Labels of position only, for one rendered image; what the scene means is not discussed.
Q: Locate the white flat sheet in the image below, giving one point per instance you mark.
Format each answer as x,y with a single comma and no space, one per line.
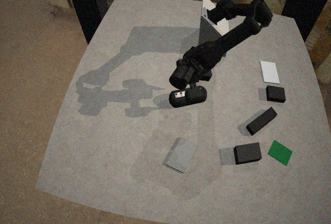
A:
269,72

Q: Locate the flat green rectangular plate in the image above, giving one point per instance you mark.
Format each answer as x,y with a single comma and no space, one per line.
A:
280,152

